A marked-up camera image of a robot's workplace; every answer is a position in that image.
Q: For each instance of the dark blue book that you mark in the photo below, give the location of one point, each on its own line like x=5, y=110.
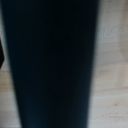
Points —
x=50, y=66

